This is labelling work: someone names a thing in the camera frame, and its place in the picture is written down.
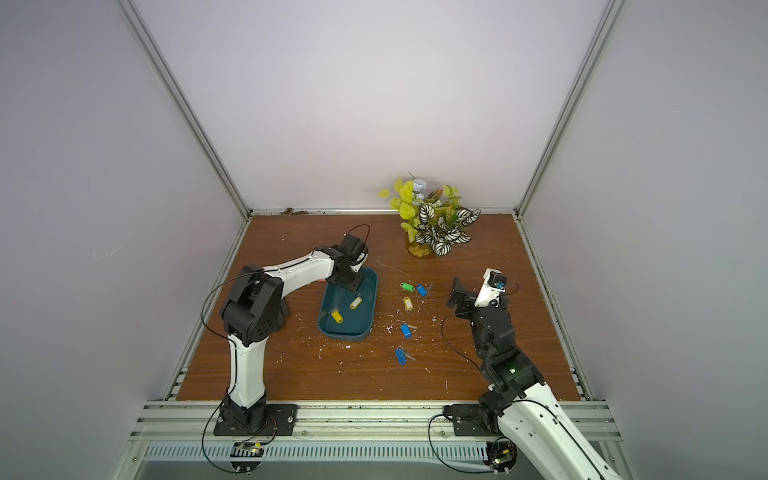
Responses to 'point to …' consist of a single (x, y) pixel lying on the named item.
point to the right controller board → (501, 455)
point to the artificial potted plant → (434, 221)
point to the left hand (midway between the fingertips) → (358, 280)
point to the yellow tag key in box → (337, 317)
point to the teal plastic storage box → (347, 315)
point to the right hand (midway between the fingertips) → (473, 278)
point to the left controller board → (246, 457)
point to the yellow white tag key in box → (356, 302)
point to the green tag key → (406, 286)
